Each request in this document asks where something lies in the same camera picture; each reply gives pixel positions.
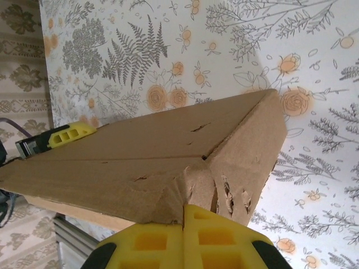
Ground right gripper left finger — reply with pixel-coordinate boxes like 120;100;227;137
95;221;185;269

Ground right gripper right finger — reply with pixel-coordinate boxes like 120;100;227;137
182;204;284;269

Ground brown cardboard box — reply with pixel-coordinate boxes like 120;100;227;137
0;88;288;232

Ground floral patterned table mat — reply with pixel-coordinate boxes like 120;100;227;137
39;0;359;269

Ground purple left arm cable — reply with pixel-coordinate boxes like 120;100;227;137
0;118;30;138

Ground aluminium table side rail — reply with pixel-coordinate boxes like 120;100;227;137
53;213;121;269

